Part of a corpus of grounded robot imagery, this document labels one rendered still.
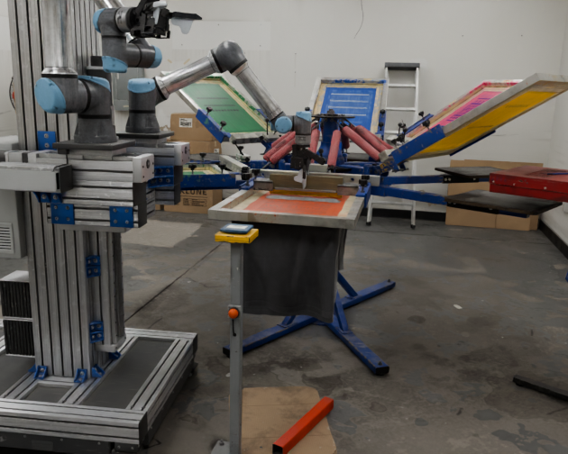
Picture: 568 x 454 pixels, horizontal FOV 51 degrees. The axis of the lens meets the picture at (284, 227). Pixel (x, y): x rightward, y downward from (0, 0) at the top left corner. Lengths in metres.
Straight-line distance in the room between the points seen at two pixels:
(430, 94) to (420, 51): 0.47
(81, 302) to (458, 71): 5.25
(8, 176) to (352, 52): 5.22
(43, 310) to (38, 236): 0.32
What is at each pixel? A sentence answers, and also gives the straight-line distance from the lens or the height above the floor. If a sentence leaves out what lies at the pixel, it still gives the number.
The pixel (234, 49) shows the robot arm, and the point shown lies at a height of 1.62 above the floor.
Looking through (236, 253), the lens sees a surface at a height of 0.87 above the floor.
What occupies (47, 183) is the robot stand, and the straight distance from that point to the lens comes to 2.18.
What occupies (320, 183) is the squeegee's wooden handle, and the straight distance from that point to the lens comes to 2.83.
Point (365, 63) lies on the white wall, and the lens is 6.94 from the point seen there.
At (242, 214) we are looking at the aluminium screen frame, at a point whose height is 0.98.
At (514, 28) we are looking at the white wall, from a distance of 7.02.
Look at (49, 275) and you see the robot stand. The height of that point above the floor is 0.69.
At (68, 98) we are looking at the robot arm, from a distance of 2.14.
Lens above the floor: 1.47
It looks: 13 degrees down
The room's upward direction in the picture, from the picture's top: 2 degrees clockwise
